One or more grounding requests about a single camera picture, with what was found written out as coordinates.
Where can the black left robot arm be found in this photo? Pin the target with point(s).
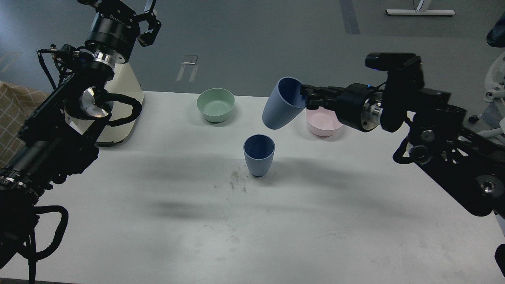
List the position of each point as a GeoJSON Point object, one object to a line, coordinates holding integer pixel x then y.
{"type": "Point", "coordinates": [60, 135]}

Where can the white table leg base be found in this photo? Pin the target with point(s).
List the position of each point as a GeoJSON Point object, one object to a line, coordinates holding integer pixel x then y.
{"type": "Point", "coordinates": [420, 9]}

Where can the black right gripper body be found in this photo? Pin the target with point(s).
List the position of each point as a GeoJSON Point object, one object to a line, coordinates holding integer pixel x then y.
{"type": "Point", "coordinates": [357, 106]}

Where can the cream toaster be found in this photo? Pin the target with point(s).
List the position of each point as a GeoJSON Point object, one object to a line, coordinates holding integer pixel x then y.
{"type": "Point", "coordinates": [89, 100]}

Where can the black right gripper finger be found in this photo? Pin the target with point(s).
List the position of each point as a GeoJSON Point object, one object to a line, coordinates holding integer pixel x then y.
{"type": "Point", "coordinates": [316, 97]}

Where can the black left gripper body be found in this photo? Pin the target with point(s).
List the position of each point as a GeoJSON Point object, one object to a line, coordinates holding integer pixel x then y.
{"type": "Point", "coordinates": [117, 27]}

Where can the green bowl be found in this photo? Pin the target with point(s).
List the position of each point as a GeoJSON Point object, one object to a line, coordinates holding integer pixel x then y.
{"type": "Point", "coordinates": [216, 104]}

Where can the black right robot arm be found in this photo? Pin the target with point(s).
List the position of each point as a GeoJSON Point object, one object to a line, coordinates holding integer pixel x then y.
{"type": "Point", "coordinates": [466, 165]}

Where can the pink bowl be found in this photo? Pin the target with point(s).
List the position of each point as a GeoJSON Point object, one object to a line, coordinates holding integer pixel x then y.
{"type": "Point", "coordinates": [322, 122]}

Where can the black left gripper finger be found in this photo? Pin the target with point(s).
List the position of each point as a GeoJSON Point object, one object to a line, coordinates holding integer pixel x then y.
{"type": "Point", "coordinates": [150, 6]}

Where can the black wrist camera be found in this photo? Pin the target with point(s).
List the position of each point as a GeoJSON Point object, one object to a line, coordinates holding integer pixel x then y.
{"type": "Point", "coordinates": [404, 75]}

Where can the blue cup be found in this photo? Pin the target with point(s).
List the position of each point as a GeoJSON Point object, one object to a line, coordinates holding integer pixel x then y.
{"type": "Point", "coordinates": [284, 103]}
{"type": "Point", "coordinates": [259, 151]}

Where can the white office chair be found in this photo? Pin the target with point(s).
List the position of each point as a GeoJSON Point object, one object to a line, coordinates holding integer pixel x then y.
{"type": "Point", "coordinates": [490, 121]}

